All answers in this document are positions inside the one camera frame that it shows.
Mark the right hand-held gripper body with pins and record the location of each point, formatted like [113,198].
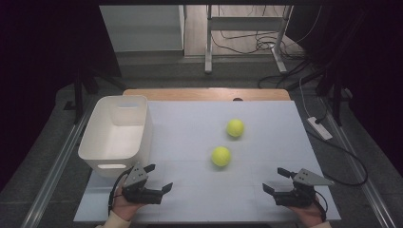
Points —
[297,198]

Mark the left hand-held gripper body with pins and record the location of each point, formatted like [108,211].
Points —
[139,193]

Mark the white plastic bin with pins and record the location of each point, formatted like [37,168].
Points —
[114,139]

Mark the yellow tennis ball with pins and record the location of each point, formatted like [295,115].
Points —
[220,156]
[235,128]

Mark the person's right hand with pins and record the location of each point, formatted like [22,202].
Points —
[305,215]

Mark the person's left hand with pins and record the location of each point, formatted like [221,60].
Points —
[124,209]

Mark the white board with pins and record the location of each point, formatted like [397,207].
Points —
[206,196]

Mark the white power strip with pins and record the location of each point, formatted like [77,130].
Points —
[319,128]

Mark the wooden table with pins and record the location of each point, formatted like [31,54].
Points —
[190,94]

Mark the black stand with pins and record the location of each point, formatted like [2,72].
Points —
[335,85]
[78,95]

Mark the white cabinet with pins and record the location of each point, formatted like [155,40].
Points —
[142,28]

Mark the aluminium floor rail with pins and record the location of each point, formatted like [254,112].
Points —
[358,171]
[53,171]

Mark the white metal desk frame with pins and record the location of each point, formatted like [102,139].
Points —
[244,23]

